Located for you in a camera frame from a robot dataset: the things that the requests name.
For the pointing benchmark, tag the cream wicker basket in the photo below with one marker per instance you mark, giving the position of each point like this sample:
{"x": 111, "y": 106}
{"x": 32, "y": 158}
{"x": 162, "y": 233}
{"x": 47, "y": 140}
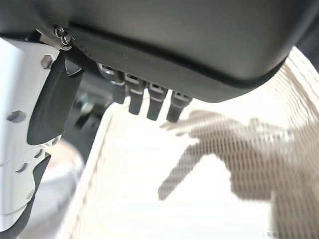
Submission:
{"x": 139, "y": 174}

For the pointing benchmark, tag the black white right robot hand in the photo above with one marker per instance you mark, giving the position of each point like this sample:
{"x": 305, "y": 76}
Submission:
{"x": 174, "y": 37}

